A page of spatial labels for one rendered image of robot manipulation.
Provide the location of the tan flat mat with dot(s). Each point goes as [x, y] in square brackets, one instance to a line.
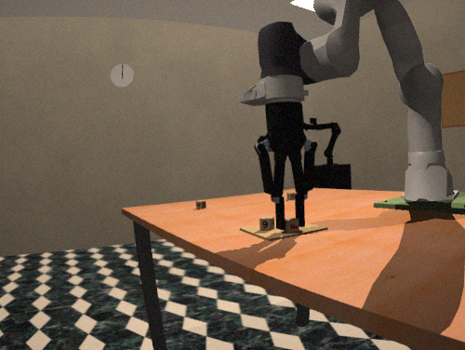
[279, 234]

